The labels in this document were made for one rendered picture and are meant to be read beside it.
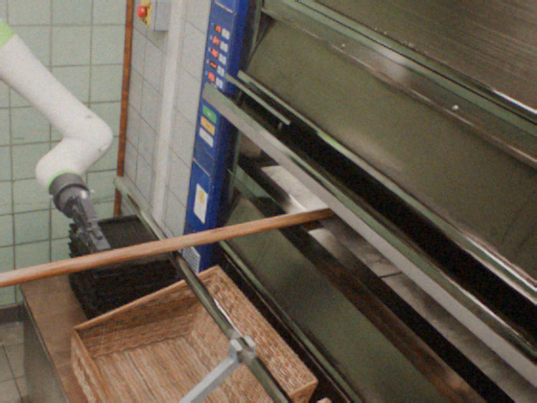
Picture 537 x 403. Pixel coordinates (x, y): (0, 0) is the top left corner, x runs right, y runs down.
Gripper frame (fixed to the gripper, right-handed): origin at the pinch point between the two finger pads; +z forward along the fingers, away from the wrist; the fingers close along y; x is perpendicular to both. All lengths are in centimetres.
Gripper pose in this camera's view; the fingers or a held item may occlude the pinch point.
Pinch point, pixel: (99, 243)
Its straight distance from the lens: 159.3
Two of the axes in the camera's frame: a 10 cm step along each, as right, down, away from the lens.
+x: -8.8, 1.4, -4.5
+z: 4.5, 5.1, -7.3
